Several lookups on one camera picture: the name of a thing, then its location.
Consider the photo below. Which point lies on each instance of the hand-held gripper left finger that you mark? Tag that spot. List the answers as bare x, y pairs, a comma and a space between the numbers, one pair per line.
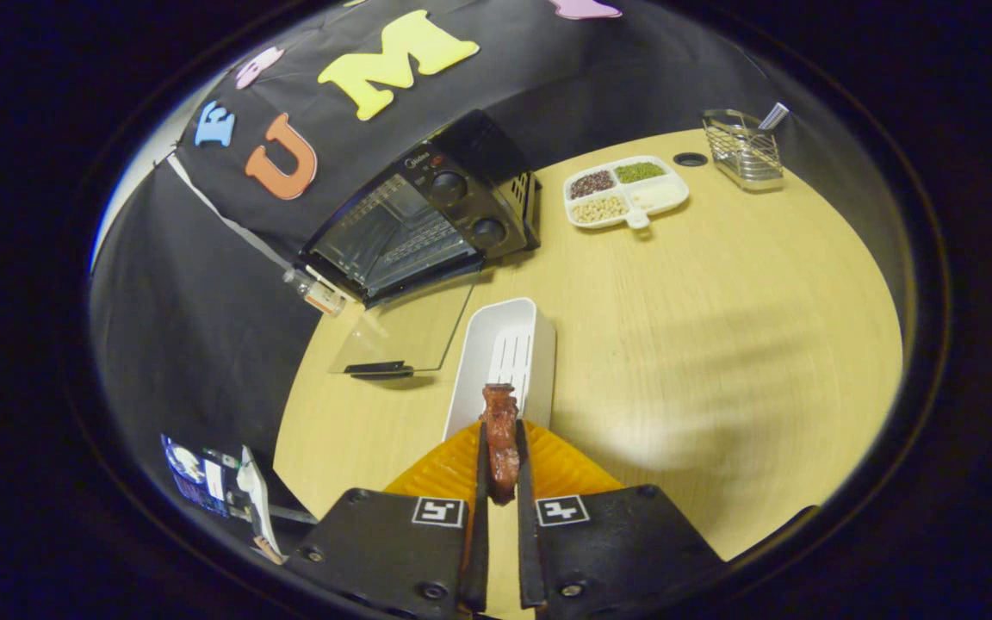
477, 551

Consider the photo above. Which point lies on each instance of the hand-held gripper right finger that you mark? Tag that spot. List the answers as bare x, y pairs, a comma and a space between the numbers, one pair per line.
529, 551

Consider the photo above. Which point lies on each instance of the reddish brown meat piece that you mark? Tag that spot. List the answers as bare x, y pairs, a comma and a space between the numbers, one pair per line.
500, 439

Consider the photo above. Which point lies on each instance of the black toaster oven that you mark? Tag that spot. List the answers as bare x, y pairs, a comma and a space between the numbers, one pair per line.
470, 155

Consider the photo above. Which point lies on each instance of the white rectangular tray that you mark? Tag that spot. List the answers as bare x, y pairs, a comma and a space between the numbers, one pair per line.
496, 331

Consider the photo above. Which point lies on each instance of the white flat panel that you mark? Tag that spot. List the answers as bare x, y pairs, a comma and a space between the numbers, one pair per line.
257, 499

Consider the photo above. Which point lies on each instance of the printed blue packet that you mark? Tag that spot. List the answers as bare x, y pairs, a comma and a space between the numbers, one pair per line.
195, 474

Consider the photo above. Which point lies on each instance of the small clear bottle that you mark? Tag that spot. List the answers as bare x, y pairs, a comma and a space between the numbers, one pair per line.
319, 294

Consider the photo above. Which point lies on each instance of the white divided plate with beans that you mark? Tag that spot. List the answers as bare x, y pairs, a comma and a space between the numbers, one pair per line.
655, 196

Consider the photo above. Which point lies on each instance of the black table grommet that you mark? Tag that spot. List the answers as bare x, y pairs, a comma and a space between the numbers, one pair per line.
691, 159

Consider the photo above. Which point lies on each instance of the metal spoon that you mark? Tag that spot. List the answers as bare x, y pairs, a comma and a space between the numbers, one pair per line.
773, 115

